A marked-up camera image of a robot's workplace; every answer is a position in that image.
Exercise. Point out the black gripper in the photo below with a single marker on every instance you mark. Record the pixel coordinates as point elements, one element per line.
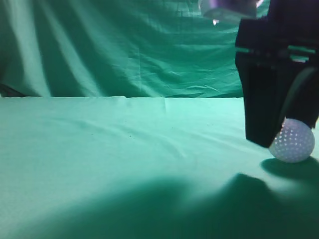
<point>290,26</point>

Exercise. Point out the white dimpled golf ball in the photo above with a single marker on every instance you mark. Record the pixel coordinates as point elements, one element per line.
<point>294,143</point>

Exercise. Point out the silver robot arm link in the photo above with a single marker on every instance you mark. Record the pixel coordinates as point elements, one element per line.
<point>229,10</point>

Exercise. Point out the green backdrop cloth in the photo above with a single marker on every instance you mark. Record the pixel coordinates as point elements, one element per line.
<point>115,48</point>

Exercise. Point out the green table cloth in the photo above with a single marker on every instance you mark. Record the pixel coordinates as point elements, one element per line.
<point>146,168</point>

